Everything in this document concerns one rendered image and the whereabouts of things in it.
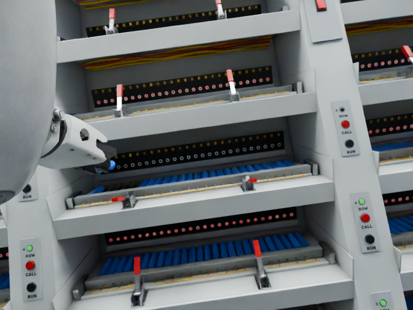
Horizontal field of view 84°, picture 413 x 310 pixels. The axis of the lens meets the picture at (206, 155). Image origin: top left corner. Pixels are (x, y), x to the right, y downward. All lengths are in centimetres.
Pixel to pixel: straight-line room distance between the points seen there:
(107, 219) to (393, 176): 62
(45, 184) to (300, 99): 59
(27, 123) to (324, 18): 62
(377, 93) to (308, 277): 43
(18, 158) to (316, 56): 57
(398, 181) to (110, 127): 64
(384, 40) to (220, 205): 76
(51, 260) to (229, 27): 64
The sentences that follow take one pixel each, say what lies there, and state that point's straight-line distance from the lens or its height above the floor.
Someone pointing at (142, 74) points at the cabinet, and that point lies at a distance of 80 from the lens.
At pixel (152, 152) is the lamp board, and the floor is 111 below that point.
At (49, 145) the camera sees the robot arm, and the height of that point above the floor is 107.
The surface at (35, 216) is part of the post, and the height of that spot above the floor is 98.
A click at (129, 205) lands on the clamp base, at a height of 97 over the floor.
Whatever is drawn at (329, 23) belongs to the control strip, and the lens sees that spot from 67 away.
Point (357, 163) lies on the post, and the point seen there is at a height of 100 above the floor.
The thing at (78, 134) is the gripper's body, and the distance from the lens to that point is 37.
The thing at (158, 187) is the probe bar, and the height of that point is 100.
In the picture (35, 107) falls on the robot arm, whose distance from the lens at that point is 19.
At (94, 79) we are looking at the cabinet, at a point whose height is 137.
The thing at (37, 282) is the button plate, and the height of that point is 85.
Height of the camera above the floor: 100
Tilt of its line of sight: 6 degrees up
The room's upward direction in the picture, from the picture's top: 8 degrees counter-clockwise
